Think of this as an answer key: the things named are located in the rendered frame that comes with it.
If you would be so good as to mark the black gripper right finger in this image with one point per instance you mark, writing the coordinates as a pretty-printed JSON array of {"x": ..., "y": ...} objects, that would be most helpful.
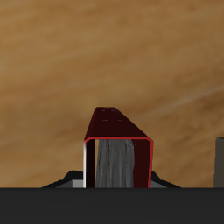
[{"x": 159, "y": 182}]

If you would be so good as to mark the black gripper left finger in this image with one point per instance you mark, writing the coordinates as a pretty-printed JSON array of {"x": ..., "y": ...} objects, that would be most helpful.
[{"x": 70, "y": 180}]

